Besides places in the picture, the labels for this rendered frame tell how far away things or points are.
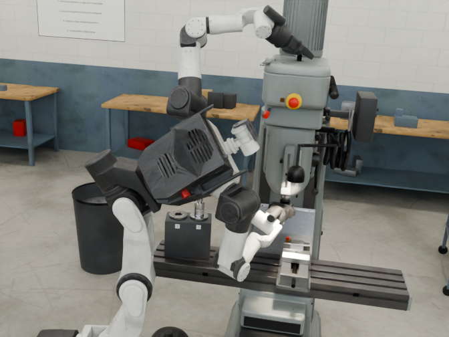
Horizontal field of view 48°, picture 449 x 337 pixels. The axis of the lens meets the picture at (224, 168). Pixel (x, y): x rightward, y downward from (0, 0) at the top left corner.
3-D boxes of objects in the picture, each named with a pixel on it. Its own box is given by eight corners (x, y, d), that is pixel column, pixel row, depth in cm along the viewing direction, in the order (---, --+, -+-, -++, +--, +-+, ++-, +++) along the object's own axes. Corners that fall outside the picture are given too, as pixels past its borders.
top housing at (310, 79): (327, 111, 193) (332, 69, 188) (259, 105, 197) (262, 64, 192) (325, 91, 237) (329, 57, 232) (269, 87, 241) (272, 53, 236)
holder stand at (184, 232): (209, 259, 244) (211, 220, 238) (164, 257, 243) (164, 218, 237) (210, 247, 255) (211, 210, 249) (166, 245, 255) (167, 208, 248)
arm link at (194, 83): (170, 77, 190) (170, 112, 188) (191, 73, 186) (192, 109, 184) (185, 84, 200) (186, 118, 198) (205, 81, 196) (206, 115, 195)
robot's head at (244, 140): (239, 160, 188) (260, 149, 187) (226, 138, 185) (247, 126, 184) (238, 155, 194) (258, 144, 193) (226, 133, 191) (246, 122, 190)
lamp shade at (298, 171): (289, 183, 202) (291, 168, 200) (284, 177, 209) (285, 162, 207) (307, 182, 203) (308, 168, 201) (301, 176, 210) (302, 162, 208)
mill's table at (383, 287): (411, 311, 224) (415, 296, 222) (143, 275, 242) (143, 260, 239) (403, 285, 246) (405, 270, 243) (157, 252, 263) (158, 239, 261)
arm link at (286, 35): (280, 57, 213) (260, 42, 207) (291, 37, 213) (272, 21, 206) (298, 61, 203) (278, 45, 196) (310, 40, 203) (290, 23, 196)
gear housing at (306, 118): (322, 130, 205) (325, 106, 202) (262, 125, 209) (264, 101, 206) (321, 114, 237) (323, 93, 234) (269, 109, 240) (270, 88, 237)
